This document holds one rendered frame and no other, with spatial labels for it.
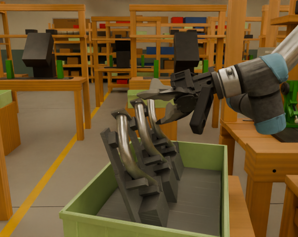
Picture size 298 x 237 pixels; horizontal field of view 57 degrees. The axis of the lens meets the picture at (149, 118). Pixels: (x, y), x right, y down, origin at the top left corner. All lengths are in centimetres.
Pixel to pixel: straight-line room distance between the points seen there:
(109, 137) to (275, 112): 42
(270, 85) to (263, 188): 81
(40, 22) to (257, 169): 1125
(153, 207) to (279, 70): 48
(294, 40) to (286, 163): 68
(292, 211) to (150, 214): 67
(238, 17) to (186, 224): 133
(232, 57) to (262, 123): 114
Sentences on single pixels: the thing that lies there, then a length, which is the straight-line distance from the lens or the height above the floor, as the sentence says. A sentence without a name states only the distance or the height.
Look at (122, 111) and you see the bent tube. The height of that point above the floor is 120.
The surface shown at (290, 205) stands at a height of 74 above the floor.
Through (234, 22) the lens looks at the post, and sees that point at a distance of 185.
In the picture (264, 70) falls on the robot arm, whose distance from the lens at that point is 69.
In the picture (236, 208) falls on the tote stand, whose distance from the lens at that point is 111.
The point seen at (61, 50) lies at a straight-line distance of 1116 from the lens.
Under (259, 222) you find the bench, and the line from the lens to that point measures 153.
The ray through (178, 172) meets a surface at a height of 88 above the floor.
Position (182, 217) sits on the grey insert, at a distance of 92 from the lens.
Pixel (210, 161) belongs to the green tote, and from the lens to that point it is 123.
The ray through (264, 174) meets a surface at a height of 79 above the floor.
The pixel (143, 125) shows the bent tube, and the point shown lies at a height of 113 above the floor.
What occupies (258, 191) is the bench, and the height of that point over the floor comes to 70.
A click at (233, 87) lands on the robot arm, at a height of 127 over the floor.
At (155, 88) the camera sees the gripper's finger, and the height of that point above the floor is 127.
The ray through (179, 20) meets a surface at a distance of 840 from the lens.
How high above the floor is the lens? 136
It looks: 15 degrees down
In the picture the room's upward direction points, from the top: straight up
